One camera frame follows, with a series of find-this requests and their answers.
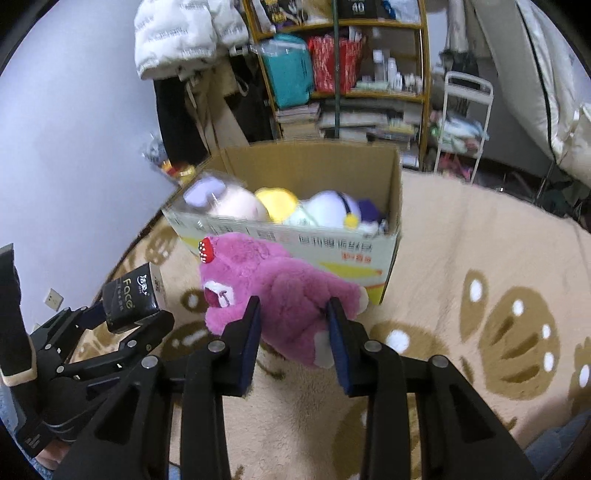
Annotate cluster of small white bottles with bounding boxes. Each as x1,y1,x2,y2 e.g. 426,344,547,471
369,48,423,93

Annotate red gift bag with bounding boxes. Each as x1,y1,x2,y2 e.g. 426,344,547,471
307,36,365,95

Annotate dark hanging clothes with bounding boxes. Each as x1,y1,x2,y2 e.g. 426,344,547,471
152,55,278,162

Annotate wooden shelf unit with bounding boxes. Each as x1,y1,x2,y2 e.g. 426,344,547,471
242,0,432,171

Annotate purple and white plush doll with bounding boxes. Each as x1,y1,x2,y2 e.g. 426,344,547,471
305,190,389,232

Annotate dark green pole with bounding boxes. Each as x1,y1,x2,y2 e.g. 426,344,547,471
331,0,347,141

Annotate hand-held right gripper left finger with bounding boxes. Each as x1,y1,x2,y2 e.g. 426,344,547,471
53,295,263,480

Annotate pile of snack packets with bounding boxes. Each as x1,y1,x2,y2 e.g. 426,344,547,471
139,134,204,185

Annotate printed cardboard box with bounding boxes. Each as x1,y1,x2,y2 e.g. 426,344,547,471
161,141,403,306

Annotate yellow plush toy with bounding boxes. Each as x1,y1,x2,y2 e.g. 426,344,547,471
255,187,301,224

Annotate person's left hand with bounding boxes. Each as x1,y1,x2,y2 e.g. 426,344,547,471
36,438,72,472

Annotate pink bear plush toy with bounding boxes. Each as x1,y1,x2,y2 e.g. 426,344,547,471
198,232,370,370

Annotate purple bow in clear packet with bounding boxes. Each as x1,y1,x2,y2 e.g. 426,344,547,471
182,171,232,213

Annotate peach plush toy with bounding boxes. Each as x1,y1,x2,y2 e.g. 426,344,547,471
210,187,271,222

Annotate teal bag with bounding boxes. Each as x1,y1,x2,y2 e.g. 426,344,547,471
259,34,315,109

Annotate black tissue packet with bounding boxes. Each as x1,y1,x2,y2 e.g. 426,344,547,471
100,262,167,334

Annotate beige hanging garment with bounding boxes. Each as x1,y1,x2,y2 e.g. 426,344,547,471
185,65,250,158

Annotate person's blue jeans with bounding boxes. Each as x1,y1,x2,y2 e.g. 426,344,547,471
0,383,591,480

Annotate stack of books and magazines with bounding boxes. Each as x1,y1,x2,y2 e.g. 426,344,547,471
276,99,416,151

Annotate white puffer jacket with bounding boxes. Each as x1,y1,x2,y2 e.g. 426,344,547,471
134,0,247,81

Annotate black garment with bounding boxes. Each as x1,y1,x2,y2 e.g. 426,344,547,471
0,244,38,386

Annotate white trolley cart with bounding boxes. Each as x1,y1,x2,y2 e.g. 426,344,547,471
431,71,495,178

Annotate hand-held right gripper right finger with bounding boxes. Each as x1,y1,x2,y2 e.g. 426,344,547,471
325,298,539,480

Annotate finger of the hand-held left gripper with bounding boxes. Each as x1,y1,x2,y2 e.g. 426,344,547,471
67,310,176,380
30,305,110,354

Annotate beige paw print blanket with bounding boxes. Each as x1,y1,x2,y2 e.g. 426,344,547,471
99,173,591,480

